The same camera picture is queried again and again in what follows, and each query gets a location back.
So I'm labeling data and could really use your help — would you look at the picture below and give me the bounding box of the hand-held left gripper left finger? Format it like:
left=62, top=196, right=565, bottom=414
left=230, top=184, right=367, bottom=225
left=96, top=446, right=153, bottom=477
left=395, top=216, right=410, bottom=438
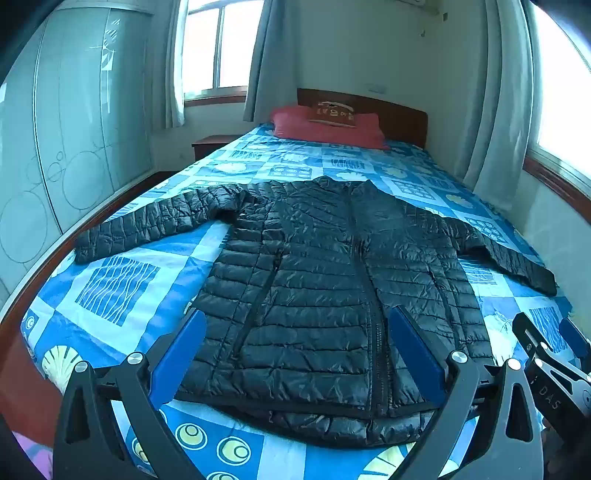
left=52, top=308, right=208, bottom=480

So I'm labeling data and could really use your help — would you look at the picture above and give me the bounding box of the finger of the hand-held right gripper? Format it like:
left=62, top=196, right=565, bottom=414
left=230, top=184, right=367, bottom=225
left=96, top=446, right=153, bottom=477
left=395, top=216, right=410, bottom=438
left=558, top=318, right=591, bottom=370
left=512, top=312, right=555, bottom=365

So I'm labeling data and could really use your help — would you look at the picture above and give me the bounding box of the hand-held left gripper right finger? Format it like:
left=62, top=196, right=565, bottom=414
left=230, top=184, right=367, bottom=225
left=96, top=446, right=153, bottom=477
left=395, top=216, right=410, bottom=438
left=390, top=306, right=546, bottom=480

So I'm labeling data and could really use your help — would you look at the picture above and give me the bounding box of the black puffer jacket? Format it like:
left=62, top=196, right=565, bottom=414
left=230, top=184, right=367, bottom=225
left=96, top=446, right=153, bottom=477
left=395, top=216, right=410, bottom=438
left=74, top=178, right=558, bottom=448

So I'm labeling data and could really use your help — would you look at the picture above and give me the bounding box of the blue patterned bed sheet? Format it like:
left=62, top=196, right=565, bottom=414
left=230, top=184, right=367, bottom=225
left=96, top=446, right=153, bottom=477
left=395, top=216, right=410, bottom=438
left=18, top=122, right=575, bottom=480

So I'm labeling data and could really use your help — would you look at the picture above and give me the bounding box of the pink cloth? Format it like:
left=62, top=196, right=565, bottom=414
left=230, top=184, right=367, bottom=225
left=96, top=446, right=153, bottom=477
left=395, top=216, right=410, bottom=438
left=9, top=429, right=55, bottom=480

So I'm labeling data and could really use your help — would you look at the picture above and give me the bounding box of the wooden nightstand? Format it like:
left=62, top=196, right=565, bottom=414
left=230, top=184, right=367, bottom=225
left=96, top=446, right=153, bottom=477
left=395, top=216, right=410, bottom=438
left=191, top=134, right=243, bottom=161

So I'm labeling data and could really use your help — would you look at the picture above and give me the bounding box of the window with wooden sill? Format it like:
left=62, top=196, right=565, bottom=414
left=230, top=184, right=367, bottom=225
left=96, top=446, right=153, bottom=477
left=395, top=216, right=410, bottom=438
left=182, top=0, right=264, bottom=108
left=523, top=0, right=591, bottom=210

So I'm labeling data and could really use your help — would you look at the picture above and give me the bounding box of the wooden headboard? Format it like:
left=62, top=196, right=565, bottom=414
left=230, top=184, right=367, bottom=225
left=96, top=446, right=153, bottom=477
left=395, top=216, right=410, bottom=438
left=297, top=88, right=428, bottom=149

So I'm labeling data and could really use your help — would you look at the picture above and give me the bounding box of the grey curtain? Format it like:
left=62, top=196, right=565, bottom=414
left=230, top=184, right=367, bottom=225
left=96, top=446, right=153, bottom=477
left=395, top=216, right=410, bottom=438
left=243, top=0, right=301, bottom=124
left=462, top=0, right=536, bottom=199

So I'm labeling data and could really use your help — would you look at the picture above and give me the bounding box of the red pillow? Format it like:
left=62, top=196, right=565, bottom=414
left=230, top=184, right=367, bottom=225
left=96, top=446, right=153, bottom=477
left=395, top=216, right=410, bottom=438
left=270, top=105, right=391, bottom=151

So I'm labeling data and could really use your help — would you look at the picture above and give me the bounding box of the small brown printed cushion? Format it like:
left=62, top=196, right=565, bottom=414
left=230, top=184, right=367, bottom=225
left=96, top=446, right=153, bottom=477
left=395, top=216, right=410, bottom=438
left=307, top=100, right=361, bottom=127

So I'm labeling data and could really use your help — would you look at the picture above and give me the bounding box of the glass sliding door wardrobe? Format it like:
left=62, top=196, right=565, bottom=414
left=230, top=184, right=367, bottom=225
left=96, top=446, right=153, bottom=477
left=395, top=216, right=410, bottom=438
left=0, top=0, right=155, bottom=296

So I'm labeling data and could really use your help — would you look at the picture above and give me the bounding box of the white curtain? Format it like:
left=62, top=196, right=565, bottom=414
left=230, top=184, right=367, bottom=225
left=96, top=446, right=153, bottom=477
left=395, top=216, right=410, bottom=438
left=157, top=0, right=188, bottom=130

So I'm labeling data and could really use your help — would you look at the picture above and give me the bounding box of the wooden bed frame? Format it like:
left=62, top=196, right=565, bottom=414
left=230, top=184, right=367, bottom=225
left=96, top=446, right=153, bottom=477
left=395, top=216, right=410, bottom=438
left=0, top=171, right=178, bottom=446

